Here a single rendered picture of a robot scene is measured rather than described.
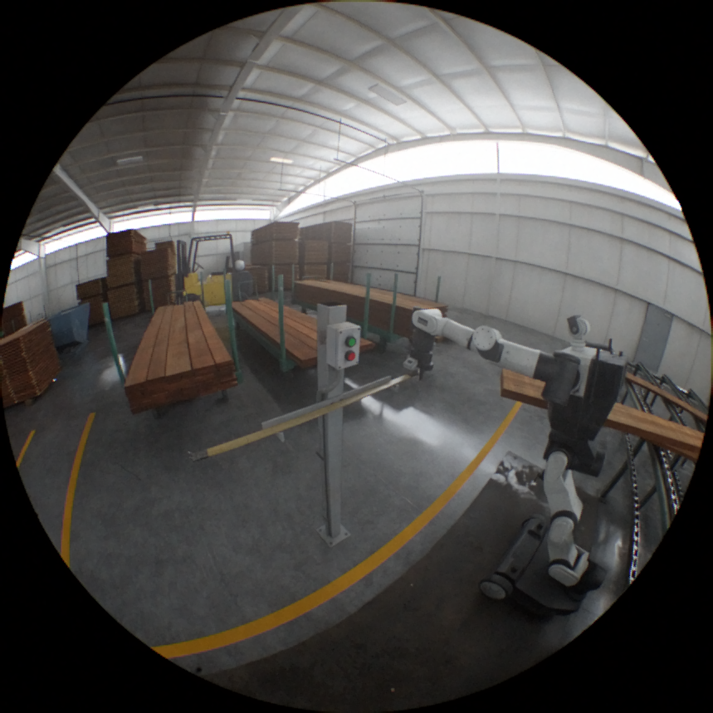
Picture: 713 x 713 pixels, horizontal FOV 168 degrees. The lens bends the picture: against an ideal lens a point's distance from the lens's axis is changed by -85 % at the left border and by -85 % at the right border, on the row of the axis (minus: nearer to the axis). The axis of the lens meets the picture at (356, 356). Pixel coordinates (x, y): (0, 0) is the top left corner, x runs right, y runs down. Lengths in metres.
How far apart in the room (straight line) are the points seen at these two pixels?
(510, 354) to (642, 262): 8.53
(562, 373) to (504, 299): 8.32
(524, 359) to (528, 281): 8.10
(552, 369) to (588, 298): 7.98
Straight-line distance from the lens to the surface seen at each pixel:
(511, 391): 1.28
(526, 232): 9.07
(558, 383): 0.78
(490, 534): 1.79
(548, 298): 8.72
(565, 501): 1.25
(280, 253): 10.22
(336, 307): 0.66
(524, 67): 7.69
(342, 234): 11.74
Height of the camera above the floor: 1.44
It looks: 23 degrees down
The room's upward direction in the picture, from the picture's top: 3 degrees clockwise
